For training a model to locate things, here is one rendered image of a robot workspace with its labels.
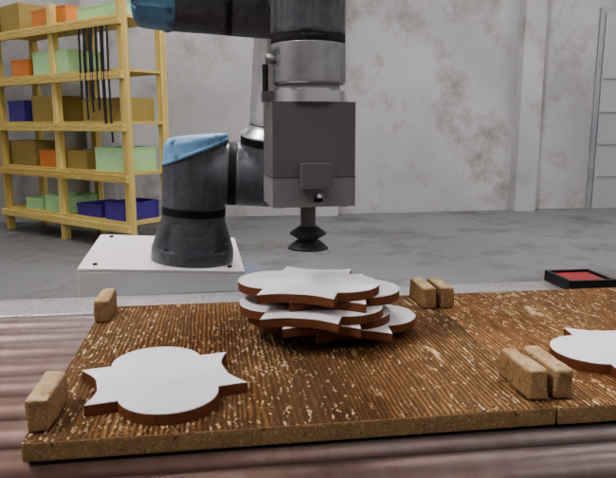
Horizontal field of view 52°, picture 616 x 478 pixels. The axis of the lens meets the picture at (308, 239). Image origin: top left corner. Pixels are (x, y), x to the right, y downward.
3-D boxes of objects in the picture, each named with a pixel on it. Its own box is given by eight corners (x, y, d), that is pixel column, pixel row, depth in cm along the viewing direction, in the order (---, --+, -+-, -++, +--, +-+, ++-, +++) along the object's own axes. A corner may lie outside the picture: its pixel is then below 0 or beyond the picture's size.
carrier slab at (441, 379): (104, 319, 79) (103, 306, 79) (419, 305, 85) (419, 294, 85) (21, 464, 45) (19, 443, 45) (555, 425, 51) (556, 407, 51)
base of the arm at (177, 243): (152, 248, 124) (153, 198, 122) (229, 249, 127) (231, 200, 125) (150, 267, 110) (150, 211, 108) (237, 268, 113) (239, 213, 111)
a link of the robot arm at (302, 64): (354, 41, 60) (270, 38, 59) (354, 90, 61) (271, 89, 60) (335, 49, 68) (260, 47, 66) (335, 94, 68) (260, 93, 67)
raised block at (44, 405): (45, 401, 52) (43, 369, 51) (69, 400, 52) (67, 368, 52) (25, 436, 46) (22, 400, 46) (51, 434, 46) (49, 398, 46)
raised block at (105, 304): (102, 309, 78) (101, 287, 78) (117, 308, 78) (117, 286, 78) (93, 323, 72) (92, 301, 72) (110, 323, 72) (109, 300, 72)
